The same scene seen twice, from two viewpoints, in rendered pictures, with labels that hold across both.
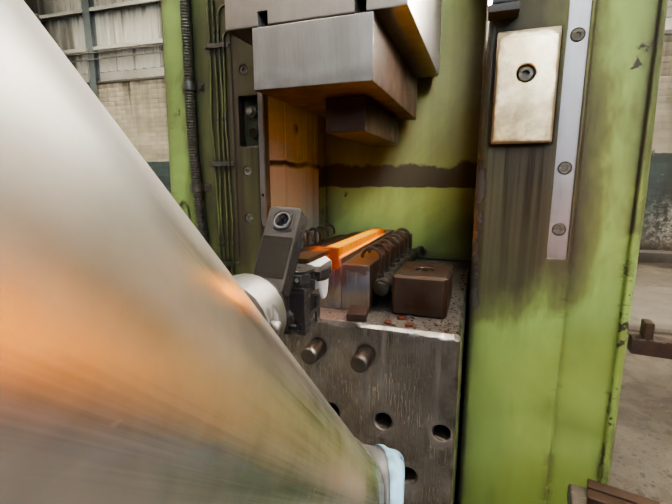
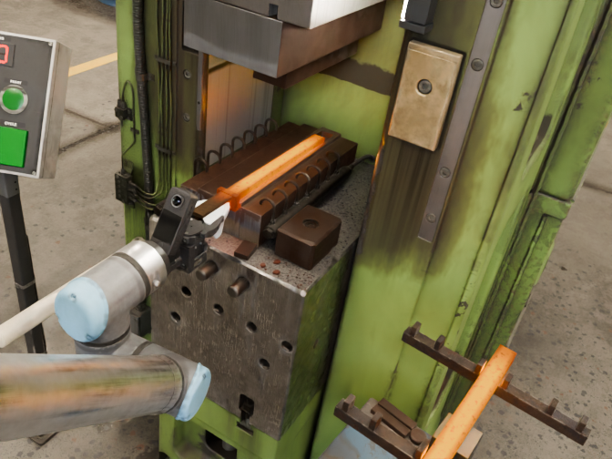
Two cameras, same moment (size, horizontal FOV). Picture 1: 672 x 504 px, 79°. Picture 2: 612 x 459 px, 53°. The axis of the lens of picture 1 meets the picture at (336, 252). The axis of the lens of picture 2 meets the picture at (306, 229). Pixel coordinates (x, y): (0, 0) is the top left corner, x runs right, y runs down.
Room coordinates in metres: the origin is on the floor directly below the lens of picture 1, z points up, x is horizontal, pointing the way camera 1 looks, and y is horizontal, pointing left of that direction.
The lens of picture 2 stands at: (-0.33, -0.24, 1.65)
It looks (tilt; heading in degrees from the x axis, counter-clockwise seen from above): 35 degrees down; 6
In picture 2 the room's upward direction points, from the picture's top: 9 degrees clockwise
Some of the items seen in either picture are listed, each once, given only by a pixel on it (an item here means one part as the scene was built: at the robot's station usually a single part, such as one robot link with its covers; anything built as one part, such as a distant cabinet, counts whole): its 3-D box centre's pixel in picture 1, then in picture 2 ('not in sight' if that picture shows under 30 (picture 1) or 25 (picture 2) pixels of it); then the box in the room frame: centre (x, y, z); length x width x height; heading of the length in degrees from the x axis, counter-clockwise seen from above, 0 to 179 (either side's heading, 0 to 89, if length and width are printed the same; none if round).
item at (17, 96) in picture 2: not in sight; (13, 99); (0.70, 0.49, 1.09); 0.05 x 0.03 x 0.04; 70
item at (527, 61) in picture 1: (524, 88); (423, 96); (0.68, -0.30, 1.27); 0.09 x 0.02 x 0.17; 70
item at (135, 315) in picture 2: not in sight; (134, 317); (0.90, 0.34, 0.36); 0.09 x 0.07 x 0.12; 70
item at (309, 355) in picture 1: (313, 351); (206, 270); (0.58, 0.03, 0.87); 0.04 x 0.03 x 0.03; 160
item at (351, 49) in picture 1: (351, 83); (294, 12); (0.86, -0.03, 1.32); 0.42 x 0.20 x 0.10; 160
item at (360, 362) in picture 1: (362, 359); (238, 287); (0.55, -0.04, 0.87); 0.04 x 0.03 x 0.03; 160
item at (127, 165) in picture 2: not in sight; (127, 188); (0.91, 0.35, 0.80); 0.06 x 0.03 x 0.14; 70
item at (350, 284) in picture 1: (349, 258); (275, 172); (0.86, -0.03, 0.96); 0.42 x 0.20 x 0.09; 160
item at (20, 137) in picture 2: not in sight; (8, 146); (0.66, 0.49, 1.01); 0.07 x 0.05 x 0.07; 95
